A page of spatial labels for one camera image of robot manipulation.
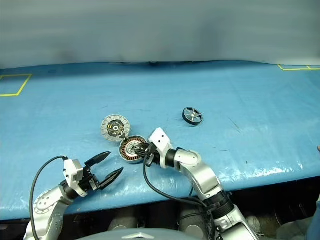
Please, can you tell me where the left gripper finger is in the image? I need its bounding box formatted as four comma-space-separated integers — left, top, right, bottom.
84, 150, 113, 167
98, 166, 125, 191

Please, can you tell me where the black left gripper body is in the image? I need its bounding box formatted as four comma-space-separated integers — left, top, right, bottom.
79, 164, 102, 192

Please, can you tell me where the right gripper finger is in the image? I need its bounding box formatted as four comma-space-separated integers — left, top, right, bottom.
134, 150, 151, 161
133, 144, 151, 153

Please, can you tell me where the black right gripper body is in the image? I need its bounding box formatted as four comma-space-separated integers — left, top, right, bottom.
143, 144, 162, 167

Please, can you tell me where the motor stator with copper windings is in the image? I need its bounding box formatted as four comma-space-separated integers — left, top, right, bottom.
118, 135, 151, 165

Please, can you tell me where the black spoked motor rotor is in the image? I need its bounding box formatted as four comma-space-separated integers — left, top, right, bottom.
181, 106, 204, 128

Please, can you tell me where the grey rounded shape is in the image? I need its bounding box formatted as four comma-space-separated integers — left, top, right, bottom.
179, 209, 208, 235
107, 216, 138, 231

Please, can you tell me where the grey-blue robot chest shell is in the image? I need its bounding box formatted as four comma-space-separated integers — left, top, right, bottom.
82, 226, 187, 240

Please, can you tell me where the blue plastic table cover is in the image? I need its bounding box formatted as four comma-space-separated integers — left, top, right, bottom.
0, 59, 320, 222

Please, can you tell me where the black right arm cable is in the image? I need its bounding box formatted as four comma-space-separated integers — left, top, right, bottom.
142, 159, 217, 240

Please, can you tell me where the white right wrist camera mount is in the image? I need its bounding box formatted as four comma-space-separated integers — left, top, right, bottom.
149, 127, 174, 169

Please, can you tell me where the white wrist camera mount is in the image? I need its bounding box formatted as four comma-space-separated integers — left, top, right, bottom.
149, 127, 174, 169
63, 159, 88, 198

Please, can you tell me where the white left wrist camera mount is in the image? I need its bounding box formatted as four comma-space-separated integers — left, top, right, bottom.
63, 159, 88, 198

